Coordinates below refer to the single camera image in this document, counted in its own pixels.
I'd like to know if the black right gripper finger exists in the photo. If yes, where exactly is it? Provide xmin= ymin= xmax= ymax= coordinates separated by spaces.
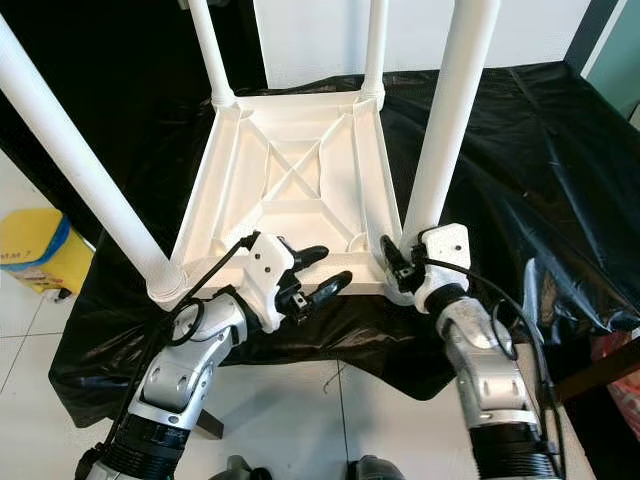
xmin=379 ymin=234 xmax=412 ymax=287

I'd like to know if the white plastic table leg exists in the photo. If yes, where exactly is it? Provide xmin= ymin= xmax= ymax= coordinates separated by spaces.
xmin=357 ymin=0 xmax=392 ymax=107
xmin=187 ymin=0 xmax=237 ymax=110
xmin=399 ymin=0 xmax=502 ymax=253
xmin=0 ymin=20 xmax=190 ymax=307

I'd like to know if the brown wooden table leg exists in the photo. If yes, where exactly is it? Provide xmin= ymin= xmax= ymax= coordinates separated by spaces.
xmin=194 ymin=408 xmax=227 ymax=440
xmin=555 ymin=340 xmax=640 ymax=403

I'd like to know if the black plastic table cover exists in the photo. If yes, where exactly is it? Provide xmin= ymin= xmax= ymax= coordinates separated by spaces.
xmin=46 ymin=62 xmax=640 ymax=430

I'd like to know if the grey left robot foot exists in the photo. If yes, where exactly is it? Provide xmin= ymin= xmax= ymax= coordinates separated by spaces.
xmin=209 ymin=455 xmax=272 ymax=480

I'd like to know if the grey robot foot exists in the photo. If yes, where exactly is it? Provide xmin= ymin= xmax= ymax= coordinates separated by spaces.
xmin=209 ymin=455 xmax=272 ymax=480
xmin=344 ymin=454 xmax=407 ymax=480

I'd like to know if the grey right robot foot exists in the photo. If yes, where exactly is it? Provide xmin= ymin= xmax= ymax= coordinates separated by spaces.
xmin=344 ymin=454 xmax=407 ymax=480

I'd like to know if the yellow and blue package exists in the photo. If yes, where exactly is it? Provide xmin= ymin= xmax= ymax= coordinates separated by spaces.
xmin=0 ymin=207 xmax=97 ymax=297

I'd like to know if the black door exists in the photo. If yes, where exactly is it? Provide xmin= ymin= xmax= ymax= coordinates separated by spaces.
xmin=0 ymin=0 xmax=267 ymax=243

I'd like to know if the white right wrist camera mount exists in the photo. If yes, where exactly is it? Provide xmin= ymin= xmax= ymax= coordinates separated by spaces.
xmin=414 ymin=223 xmax=474 ymax=314

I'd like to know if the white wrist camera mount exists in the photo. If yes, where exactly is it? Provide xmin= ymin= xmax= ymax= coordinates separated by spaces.
xmin=414 ymin=223 xmax=474 ymax=314
xmin=239 ymin=232 xmax=302 ymax=334

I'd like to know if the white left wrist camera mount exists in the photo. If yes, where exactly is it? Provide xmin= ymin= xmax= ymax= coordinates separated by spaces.
xmin=239 ymin=232 xmax=302 ymax=334

